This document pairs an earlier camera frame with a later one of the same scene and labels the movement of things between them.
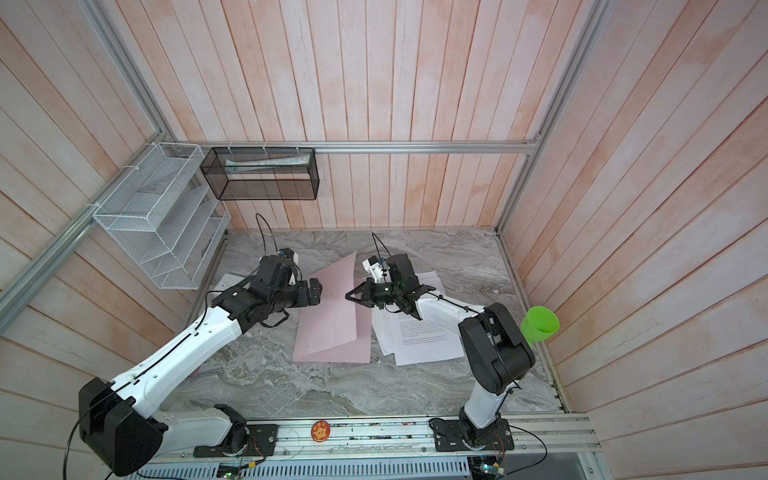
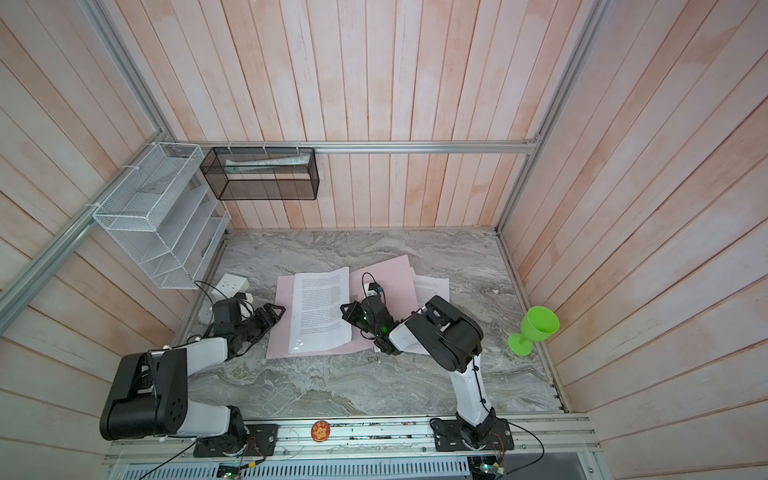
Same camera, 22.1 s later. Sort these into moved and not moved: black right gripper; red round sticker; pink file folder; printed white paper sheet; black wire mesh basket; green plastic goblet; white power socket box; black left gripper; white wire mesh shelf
Moved: black right gripper; printed white paper sheet; black left gripper; pink file folder
Not moved: red round sticker; green plastic goblet; white wire mesh shelf; white power socket box; black wire mesh basket
